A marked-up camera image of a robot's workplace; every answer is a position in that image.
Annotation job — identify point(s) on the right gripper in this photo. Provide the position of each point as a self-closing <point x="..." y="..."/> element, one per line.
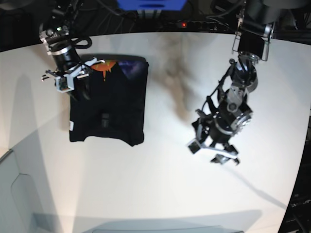
<point x="80" y="68"/>

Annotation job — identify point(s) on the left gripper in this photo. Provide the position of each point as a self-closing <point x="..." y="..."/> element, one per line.
<point x="211" y="136"/>

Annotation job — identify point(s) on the black T-shirt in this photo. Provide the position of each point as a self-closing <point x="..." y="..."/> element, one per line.
<point x="117" y="105"/>

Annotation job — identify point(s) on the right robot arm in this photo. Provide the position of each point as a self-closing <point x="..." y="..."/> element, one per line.
<point x="62" y="40"/>

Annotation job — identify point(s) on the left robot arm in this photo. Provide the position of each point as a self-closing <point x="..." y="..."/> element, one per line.
<point x="254" y="32"/>

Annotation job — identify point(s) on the blue plastic bin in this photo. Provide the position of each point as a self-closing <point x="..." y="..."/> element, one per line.
<point x="171" y="5"/>

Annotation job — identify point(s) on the black equipment rack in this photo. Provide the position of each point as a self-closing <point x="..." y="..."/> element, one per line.
<point x="297" y="218"/>

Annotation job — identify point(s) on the black power strip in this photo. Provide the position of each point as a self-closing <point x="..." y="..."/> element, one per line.
<point x="198" y="26"/>

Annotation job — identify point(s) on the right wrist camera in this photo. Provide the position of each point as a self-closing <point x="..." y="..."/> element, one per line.
<point x="64" y="84"/>

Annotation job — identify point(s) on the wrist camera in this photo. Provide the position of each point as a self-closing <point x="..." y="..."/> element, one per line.
<point x="64" y="84"/>
<point x="194" y="146"/>

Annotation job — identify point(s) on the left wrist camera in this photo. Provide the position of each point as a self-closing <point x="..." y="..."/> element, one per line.
<point x="194" y="146"/>

